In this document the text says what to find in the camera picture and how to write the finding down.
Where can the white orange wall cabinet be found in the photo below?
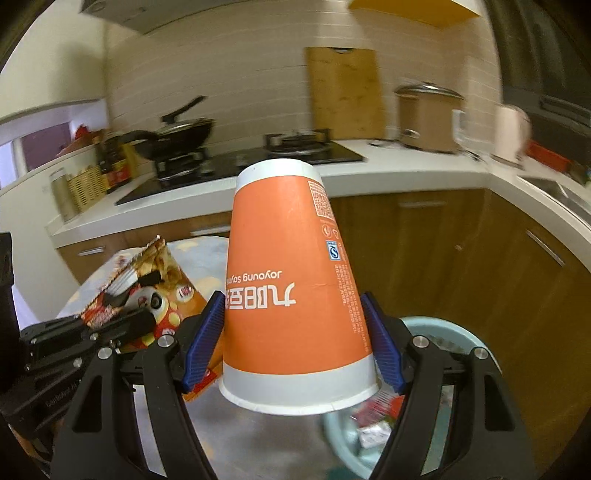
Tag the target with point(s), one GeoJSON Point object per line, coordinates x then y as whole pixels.
{"type": "Point", "coordinates": [415, 7]}

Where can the black wok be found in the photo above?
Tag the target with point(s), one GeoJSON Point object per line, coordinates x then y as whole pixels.
{"type": "Point", "coordinates": [184, 134]}

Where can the dark sauce bottle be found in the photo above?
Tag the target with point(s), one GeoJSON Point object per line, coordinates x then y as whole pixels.
{"type": "Point", "coordinates": [111, 170]}
{"type": "Point", "coordinates": [123, 166]}

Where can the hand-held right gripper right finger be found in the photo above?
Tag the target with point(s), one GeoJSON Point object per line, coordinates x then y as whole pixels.
{"type": "Point", "coordinates": [383, 346]}

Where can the steel sink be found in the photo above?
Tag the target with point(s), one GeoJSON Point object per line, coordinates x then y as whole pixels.
{"type": "Point", "coordinates": [554, 189]}

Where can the white electric kettle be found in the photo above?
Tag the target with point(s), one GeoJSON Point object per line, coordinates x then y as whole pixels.
{"type": "Point", "coordinates": [510, 134]}

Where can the teal plastic basket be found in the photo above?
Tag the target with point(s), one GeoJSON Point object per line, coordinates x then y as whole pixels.
{"type": "Point", "coordinates": [443, 330]}

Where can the range hood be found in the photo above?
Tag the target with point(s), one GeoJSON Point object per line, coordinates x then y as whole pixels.
{"type": "Point", "coordinates": [134, 14]}

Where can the red bag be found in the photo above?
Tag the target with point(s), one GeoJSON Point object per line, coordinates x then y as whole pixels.
{"type": "Point", "coordinates": [82, 131]}

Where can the black gas stove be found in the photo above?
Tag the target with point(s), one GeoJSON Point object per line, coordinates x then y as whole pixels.
{"type": "Point", "coordinates": [240, 166]}

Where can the brown rice cooker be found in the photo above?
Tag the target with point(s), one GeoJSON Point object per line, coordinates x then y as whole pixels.
{"type": "Point", "coordinates": [425, 120]}

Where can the orange paper cup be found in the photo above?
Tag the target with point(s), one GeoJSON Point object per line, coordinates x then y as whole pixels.
{"type": "Point", "coordinates": [286, 258]}

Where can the yellow plastic basket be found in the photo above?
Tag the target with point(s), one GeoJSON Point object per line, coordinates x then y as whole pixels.
{"type": "Point", "coordinates": [87, 187]}

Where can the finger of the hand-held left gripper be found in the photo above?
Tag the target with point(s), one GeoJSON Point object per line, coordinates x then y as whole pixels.
{"type": "Point", "coordinates": [69, 339]}

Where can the wooden base cabinet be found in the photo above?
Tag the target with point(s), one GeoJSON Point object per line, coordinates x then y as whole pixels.
{"type": "Point", "coordinates": [415, 240]}

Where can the orange snack packet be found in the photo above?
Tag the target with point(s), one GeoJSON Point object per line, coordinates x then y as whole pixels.
{"type": "Point", "coordinates": [171, 286]}

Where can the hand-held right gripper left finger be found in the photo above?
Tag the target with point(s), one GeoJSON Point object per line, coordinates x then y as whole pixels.
{"type": "Point", "coordinates": [207, 341]}

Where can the wooden cutting board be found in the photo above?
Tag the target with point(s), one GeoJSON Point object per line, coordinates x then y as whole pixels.
{"type": "Point", "coordinates": [346, 92]}

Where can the silver foil packet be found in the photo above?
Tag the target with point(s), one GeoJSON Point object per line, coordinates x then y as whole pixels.
{"type": "Point", "coordinates": [374, 431]}

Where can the wok lid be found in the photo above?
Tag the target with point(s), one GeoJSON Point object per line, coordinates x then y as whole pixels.
{"type": "Point", "coordinates": [178, 122]}

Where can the grey cylinder jar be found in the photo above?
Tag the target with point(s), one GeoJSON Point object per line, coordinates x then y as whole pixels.
{"type": "Point", "coordinates": [62, 196]}

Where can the red box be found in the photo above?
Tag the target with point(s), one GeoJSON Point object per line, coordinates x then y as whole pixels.
{"type": "Point", "coordinates": [549, 157]}

